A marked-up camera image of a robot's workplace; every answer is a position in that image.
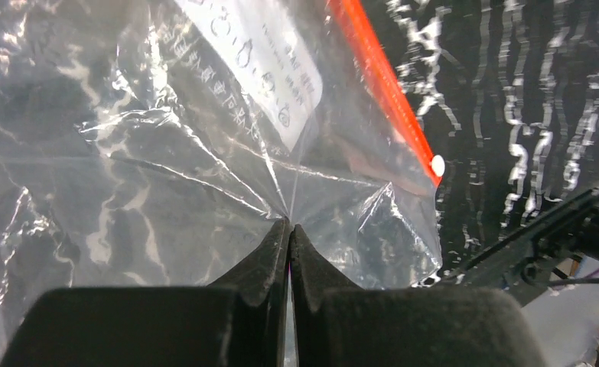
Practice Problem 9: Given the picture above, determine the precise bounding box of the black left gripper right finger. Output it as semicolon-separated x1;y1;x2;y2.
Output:
289;226;546;366

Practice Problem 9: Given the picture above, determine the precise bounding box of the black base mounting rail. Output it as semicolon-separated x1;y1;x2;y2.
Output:
440;182;599;306

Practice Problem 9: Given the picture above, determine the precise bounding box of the clear zip top bag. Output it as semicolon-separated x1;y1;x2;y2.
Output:
0;1;442;361

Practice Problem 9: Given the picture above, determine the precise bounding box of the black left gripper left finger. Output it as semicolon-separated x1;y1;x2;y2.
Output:
1;219;291;366

